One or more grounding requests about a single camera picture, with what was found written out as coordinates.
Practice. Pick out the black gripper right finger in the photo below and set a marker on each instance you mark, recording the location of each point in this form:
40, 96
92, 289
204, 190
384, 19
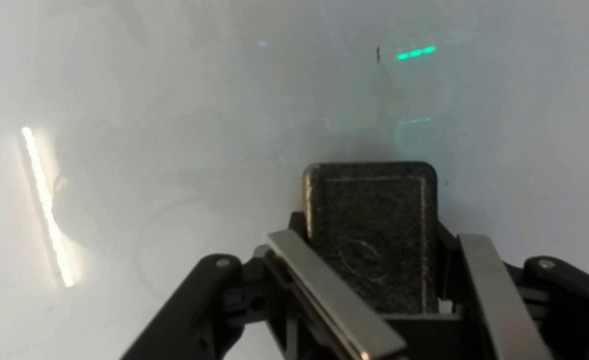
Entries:
499, 306

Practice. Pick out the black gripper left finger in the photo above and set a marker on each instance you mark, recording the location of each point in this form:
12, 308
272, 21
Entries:
334, 301

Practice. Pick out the dark whiteboard eraser felt pad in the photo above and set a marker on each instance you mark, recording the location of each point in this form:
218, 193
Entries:
374, 227

